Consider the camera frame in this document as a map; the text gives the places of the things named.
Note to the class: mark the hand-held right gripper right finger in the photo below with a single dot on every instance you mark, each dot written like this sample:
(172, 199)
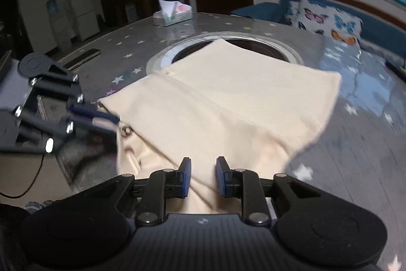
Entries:
(222, 178)

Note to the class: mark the black flat bar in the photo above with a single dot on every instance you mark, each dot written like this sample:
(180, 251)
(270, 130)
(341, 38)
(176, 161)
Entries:
(81, 58)

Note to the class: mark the pastel tissue box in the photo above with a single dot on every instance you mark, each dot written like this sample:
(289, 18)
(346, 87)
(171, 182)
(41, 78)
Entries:
(173, 17)

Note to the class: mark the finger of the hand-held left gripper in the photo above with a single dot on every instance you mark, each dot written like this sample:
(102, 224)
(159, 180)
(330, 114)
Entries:
(85, 128)
(92, 112)

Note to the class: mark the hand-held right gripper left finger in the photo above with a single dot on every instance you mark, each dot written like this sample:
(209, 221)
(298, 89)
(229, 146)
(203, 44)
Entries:
(185, 178)

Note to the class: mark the cream garment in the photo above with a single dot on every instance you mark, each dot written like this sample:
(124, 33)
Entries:
(222, 106)

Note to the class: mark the white water dispenser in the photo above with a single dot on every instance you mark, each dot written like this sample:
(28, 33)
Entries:
(58, 23)

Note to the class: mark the blue sofa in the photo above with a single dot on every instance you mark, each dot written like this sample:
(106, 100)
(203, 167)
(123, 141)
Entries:
(263, 9)

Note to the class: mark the white refrigerator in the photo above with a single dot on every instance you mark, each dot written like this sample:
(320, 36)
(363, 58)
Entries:
(83, 10)

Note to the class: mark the round built-in table stove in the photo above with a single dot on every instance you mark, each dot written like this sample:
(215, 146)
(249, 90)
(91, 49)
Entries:
(165, 56)

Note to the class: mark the dark wooden sideboard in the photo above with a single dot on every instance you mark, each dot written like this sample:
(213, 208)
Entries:
(158, 1)

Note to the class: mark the butterfly print pillow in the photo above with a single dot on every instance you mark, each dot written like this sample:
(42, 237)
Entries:
(326, 20)

